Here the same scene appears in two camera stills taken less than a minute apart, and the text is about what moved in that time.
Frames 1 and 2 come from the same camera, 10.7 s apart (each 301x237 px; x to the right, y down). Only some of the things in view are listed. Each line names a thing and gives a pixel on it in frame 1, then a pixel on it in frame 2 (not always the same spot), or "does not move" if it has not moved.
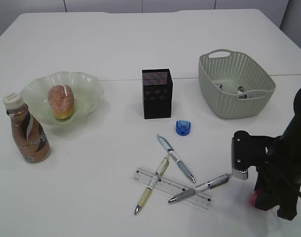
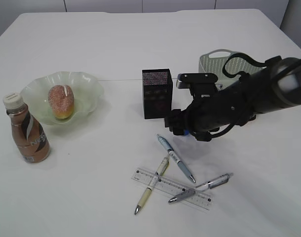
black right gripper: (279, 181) to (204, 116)
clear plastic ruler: (199, 199) does not move
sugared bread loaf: (61, 98) does not move
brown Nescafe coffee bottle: (28, 135) does not move
